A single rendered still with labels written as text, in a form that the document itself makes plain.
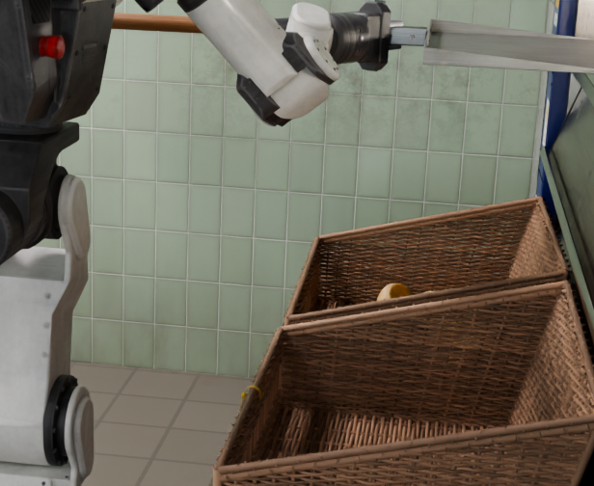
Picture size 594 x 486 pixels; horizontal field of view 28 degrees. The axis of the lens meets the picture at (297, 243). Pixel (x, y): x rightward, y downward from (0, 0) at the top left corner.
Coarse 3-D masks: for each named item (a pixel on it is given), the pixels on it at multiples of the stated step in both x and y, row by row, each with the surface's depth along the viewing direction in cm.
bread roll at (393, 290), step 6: (384, 288) 254; (390, 288) 254; (396, 288) 255; (402, 288) 257; (408, 288) 258; (384, 294) 252; (390, 294) 252; (396, 294) 254; (402, 294) 255; (408, 294) 257; (378, 300) 253
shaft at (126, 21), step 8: (120, 16) 223; (128, 16) 223; (136, 16) 223; (144, 16) 223; (152, 16) 223; (160, 16) 223; (168, 16) 223; (176, 16) 223; (184, 16) 223; (112, 24) 224; (120, 24) 224; (128, 24) 223; (136, 24) 223; (144, 24) 223; (152, 24) 223; (160, 24) 223; (168, 24) 222; (176, 24) 222; (184, 24) 222; (192, 24) 222; (184, 32) 223; (192, 32) 223; (200, 32) 223
